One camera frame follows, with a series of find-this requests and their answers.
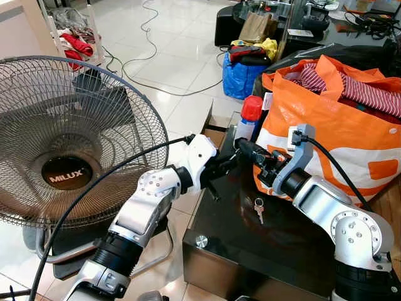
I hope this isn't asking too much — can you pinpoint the red-capped spray can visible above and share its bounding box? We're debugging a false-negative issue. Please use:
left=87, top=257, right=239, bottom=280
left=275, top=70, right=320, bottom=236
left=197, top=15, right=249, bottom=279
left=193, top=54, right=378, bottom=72
left=234, top=95, right=264, bottom=150

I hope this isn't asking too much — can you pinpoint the glossy black low table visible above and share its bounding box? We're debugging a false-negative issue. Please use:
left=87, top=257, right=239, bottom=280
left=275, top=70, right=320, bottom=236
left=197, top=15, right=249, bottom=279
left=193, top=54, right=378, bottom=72
left=181, top=124, right=401, bottom=301

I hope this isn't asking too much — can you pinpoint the orange white shopping bag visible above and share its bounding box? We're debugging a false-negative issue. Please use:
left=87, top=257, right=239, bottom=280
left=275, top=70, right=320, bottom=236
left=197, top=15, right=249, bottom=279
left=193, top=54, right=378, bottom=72
left=253, top=55, right=401, bottom=209

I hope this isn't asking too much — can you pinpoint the yellow and red clothes pile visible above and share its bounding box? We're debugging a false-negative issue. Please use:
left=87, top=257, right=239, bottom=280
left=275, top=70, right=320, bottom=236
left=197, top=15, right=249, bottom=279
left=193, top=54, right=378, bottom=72
left=228, top=37, right=278, bottom=67

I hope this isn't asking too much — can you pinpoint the red white striped cloth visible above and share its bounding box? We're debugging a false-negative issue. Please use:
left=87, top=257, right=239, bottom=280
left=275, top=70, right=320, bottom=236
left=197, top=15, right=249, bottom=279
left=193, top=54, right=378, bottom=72
left=284, top=62, right=401, bottom=121

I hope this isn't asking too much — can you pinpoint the black garbage bag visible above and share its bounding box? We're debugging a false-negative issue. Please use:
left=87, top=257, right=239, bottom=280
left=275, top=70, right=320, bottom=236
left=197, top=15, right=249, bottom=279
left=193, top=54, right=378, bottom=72
left=268, top=39, right=401, bottom=75

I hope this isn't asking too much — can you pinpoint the grey robot leg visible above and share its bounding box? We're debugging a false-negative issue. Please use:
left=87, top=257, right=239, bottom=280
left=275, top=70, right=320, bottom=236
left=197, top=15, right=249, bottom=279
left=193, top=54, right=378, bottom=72
left=134, top=289, right=171, bottom=301

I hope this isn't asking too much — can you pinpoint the brown paper bag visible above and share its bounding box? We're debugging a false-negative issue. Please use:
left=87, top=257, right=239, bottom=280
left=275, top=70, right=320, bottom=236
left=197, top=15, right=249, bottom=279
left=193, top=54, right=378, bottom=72
left=237, top=11, right=278, bottom=44

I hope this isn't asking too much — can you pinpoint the brown cardboard box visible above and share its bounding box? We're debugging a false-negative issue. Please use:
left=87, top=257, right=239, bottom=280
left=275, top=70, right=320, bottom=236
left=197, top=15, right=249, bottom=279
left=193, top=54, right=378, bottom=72
left=368, top=181, right=401, bottom=278

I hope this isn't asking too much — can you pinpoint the black cluttered desk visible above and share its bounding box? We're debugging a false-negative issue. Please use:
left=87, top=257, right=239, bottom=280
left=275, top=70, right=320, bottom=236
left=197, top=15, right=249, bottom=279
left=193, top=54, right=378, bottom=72
left=214, top=0, right=401, bottom=50

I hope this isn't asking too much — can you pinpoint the white rack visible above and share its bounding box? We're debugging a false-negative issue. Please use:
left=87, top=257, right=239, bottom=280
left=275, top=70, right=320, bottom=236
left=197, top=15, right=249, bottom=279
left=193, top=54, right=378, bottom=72
left=36, top=0, right=106, bottom=71

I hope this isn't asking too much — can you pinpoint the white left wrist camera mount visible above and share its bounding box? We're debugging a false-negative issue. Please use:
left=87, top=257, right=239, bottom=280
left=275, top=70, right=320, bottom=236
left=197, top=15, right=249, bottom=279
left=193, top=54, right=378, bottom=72
left=180, top=133, right=219, bottom=193

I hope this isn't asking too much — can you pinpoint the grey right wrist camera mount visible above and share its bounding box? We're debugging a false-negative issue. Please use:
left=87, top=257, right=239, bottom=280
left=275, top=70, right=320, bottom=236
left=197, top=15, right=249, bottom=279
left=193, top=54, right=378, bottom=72
left=272, top=124, right=318, bottom=193

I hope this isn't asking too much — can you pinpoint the silver key with ring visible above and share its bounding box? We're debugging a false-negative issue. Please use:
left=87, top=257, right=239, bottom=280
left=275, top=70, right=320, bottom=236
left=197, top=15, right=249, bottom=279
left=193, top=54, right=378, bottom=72
left=253, top=197, right=266, bottom=226

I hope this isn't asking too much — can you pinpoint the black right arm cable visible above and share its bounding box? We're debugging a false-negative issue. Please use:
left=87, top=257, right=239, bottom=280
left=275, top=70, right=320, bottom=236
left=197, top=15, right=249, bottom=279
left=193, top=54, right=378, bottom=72
left=302, top=134, right=372, bottom=210

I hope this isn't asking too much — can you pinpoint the long floor cable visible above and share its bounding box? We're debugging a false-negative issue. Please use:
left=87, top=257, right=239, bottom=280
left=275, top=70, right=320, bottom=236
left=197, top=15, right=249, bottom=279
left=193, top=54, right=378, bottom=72
left=102, top=0, right=227, bottom=98

